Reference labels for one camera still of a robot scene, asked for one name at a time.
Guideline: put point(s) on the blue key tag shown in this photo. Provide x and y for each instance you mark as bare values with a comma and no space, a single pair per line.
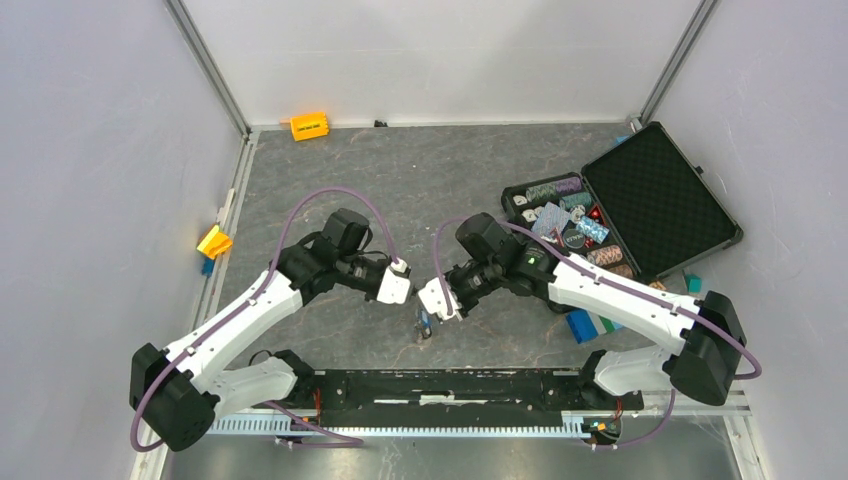
424,322

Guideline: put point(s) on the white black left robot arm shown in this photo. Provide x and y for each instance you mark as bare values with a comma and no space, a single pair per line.
179,391

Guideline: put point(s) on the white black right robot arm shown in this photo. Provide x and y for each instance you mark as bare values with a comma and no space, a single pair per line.
699,346

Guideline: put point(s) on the orange yellow plastic block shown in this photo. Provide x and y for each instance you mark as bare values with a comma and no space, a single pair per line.
309,126

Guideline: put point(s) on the blue green toy bricks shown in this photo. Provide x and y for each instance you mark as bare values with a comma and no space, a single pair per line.
586,326

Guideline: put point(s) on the yellow orange toy block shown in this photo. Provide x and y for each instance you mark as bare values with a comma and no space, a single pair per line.
214,243

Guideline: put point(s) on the black poker chip case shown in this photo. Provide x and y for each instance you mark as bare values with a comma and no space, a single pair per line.
659,214

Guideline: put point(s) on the teal small cube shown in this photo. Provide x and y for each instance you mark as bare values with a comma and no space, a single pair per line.
693,283

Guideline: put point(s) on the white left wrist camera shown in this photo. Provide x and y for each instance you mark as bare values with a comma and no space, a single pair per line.
395,286

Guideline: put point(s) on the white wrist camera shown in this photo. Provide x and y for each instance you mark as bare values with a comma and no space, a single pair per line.
395,286
439,301

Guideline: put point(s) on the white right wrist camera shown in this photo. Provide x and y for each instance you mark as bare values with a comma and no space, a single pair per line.
439,301

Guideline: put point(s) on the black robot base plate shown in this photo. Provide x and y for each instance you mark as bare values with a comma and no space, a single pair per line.
424,398

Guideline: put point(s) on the white toothed cable duct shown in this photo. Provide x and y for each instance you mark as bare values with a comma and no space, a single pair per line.
276,424

